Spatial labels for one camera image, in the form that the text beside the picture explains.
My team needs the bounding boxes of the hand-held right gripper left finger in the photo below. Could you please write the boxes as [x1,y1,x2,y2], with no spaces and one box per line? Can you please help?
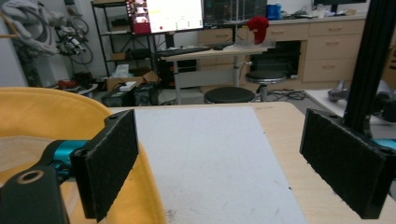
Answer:
[70,109,139,222]

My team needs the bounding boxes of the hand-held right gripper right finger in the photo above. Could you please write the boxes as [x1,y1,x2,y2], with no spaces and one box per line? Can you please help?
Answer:
[299,107,396,219]

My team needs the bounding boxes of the grey metal device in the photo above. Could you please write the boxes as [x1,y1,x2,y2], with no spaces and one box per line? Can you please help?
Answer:
[327,79,350,104]

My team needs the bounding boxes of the black equipment case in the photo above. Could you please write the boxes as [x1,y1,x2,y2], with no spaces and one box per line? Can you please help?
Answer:
[101,81,160,108]

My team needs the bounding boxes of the cardboard box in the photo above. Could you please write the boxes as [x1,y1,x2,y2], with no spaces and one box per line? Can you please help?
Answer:
[105,70,161,93]

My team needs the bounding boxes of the white tissue box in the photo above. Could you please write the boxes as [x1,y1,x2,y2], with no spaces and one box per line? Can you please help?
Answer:
[111,63,131,79]

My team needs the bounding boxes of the white mat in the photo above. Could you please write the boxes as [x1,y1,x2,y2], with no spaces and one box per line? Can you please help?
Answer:
[134,106,308,224]

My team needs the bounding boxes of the beige drawer cabinet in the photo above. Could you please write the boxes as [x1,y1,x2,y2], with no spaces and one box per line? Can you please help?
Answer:
[197,13,369,91]

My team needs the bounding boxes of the black round stool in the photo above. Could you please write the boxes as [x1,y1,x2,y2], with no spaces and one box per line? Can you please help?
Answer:
[204,86,256,105]
[245,70,288,103]

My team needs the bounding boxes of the black metal shelf rack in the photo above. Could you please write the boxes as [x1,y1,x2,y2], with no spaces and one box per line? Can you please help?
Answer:
[91,0,161,79]

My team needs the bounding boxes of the black keyboard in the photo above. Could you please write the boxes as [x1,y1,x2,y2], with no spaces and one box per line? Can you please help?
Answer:
[156,46,213,58]

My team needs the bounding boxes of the light wooden desk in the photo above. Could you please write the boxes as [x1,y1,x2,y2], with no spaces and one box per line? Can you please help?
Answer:
[157,46,269,105]

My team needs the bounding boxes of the red cloth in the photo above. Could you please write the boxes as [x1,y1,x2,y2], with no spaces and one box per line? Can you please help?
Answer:
[247,16,270,46]

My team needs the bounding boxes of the bright white screen monitor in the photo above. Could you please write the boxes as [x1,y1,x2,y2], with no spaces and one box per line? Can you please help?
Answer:
[125,0,205,35]

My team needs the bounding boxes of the blue container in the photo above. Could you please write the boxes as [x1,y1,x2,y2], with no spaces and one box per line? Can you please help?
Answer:
[266,2,283,21]

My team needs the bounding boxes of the dark screen monitor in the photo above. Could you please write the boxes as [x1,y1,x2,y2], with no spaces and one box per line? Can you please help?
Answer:
[203,0,268,28]

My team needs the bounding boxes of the black floor cables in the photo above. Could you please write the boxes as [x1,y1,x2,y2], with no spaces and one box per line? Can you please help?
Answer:
[254,89,308,103]

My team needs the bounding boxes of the black metal stand post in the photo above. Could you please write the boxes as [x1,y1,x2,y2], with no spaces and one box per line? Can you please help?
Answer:
[343,0,396,138]

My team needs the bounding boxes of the grey wrapped cable bundle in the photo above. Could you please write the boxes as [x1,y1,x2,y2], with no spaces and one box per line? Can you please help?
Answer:
[0,0,62,58]

